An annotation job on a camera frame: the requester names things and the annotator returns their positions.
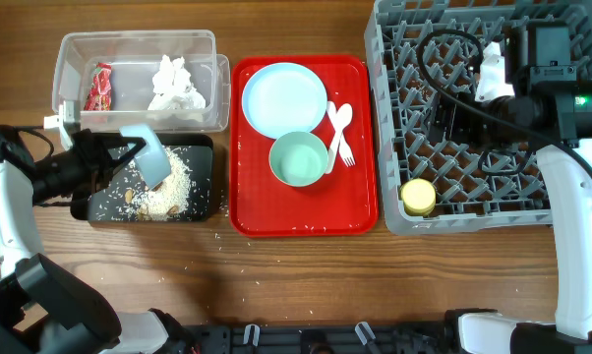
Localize white plastic spoon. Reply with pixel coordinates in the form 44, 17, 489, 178
325, 102, 354, 175

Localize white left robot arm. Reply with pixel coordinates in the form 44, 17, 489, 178
0, 125, 170, 353

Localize light blue plate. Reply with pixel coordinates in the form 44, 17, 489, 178
241, 62, 327, 140

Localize red serving tray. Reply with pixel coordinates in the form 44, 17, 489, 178
229, 54, 379, 238

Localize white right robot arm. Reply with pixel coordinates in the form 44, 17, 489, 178
409, 22, 592, 353

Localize yellow plastic cup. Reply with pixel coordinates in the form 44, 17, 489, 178
399, 178, 437, 216

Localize white tissue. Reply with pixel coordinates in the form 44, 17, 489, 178
148, 55, 207, 110

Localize light blue bowl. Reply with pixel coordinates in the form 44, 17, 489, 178
120, 124, 171, 190

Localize red snack wrapper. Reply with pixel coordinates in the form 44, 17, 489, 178
84, 63, 112, 111

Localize grey dishwasher rack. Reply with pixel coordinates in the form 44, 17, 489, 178
364, 1, 592, 235

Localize black food waste tray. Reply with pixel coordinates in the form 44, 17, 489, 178
70, 134, 214, 222

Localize clear plastic waste bin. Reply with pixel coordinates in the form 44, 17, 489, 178
51, 29, 230, 133

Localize rice and food scraps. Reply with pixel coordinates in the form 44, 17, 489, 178
87, 146, 196, 221

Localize mint green bowl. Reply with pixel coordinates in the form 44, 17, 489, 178
268, 132, 328, 188

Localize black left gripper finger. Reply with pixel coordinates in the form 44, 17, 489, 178
91, 147, 140, 185
87, 136, 147, 150

